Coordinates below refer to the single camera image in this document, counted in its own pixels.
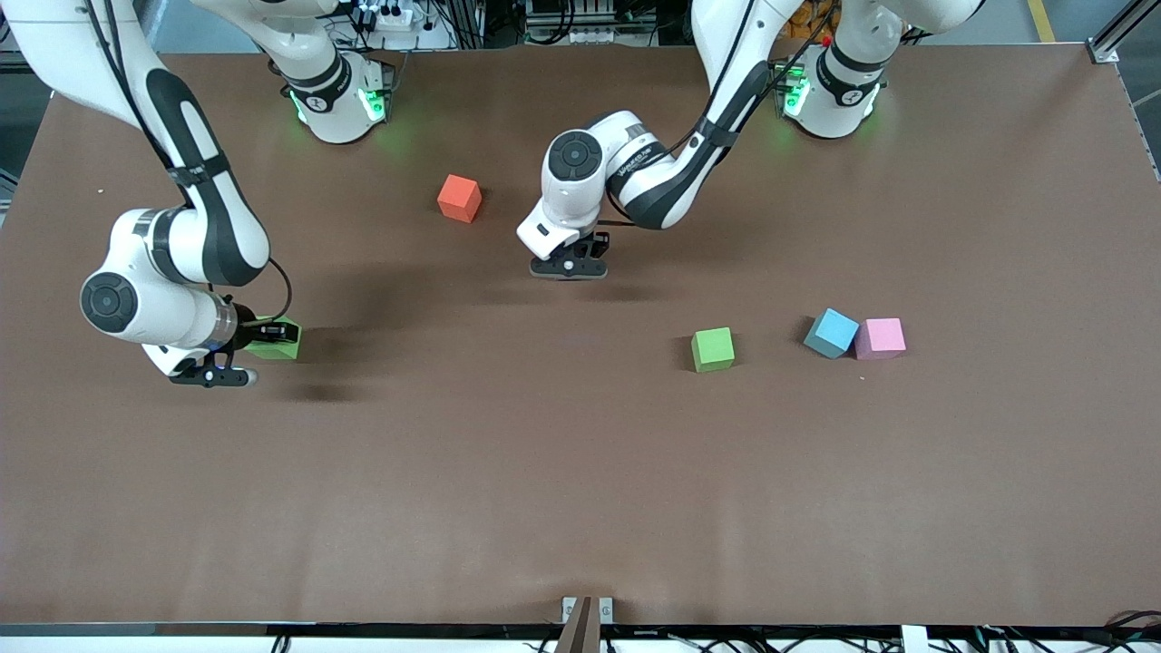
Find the brown paper table cover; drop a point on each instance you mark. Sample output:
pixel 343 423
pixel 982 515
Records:
pixel 580 472

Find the metal bracket with post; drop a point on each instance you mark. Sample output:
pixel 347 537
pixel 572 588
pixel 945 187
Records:
pixel 580 626

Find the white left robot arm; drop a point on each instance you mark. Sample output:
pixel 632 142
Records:
pixel 567 213

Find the orange foam cube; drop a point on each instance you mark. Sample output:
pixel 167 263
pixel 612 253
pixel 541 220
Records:
pixel 458 199

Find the pile of orange packets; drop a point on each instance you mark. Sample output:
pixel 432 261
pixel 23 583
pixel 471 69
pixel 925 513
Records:
pixel 816 18

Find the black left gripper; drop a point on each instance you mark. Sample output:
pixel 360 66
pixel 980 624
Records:
pixel 596 243

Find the pink foam cube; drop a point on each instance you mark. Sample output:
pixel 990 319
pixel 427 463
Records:
pixel 880 337

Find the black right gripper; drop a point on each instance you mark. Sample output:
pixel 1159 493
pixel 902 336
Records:
pixel 247 334

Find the white power strip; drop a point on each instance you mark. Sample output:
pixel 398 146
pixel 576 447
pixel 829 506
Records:
pixel 390 16

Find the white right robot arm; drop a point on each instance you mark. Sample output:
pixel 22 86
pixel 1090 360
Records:
pixel 163 313

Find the green foam cube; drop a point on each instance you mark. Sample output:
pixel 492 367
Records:
pixel 713 350
pixel 281 352

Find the blue foam cube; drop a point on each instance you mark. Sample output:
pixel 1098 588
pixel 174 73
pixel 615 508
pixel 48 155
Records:
pixel 831 332

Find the black equipment rack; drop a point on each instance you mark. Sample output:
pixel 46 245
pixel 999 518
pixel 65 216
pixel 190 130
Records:
pixel 590 18

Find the dark aluminium post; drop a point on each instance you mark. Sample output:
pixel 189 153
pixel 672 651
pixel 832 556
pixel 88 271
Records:
pixel 458 23

